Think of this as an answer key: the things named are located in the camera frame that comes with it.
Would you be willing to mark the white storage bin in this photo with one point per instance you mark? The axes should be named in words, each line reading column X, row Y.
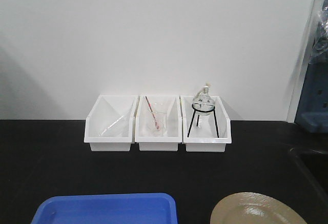
column 173, row 134
column 210, row 133
column 108, row 108

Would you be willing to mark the glass beaker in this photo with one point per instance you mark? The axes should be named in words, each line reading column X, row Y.
column 162, row 120

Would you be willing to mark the blue lab equipment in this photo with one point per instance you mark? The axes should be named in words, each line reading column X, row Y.
column 312, row 108

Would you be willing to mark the blue plastic tray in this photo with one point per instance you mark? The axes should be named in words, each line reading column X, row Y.
column 108, row 208

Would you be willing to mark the black sink basin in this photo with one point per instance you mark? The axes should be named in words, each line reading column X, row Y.
column 313, row 164

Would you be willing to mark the red glass stirring rod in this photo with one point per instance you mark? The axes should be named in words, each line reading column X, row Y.
column 156, row 124

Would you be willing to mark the right white storage bin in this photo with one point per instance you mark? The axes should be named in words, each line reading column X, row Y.
column 210, row 133

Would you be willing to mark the beige plate black rim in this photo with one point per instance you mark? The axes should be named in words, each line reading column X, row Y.
column 249, row 207

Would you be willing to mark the middle white storage bin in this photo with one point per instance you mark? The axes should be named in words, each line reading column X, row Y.
column 173, row 134

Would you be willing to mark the left white storage bin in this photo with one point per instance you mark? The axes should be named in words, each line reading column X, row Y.
column 108, row 108

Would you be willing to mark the black wire tripod stand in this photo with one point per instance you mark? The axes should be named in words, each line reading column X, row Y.
column 203, row 112

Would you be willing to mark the glass alcohol lamp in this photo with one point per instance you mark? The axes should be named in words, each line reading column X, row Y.
column 202, row 98

